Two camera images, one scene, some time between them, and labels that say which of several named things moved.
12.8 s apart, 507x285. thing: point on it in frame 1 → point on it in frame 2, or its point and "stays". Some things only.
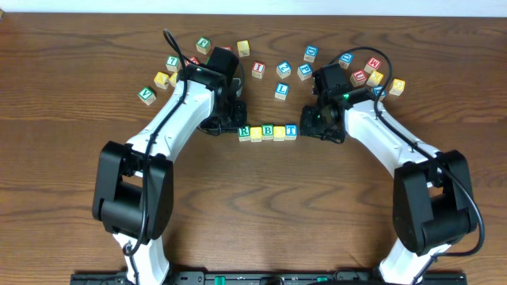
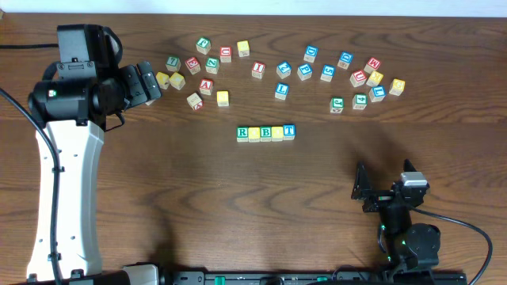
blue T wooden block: x=291 y=131 stays
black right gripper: x=306 y=127 → x=363 y=191
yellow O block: x=279 y=133 stays
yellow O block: x=256 y=134 stays
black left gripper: x=234 y=119 → x=146 y=82
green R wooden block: x=244 y=133 stays
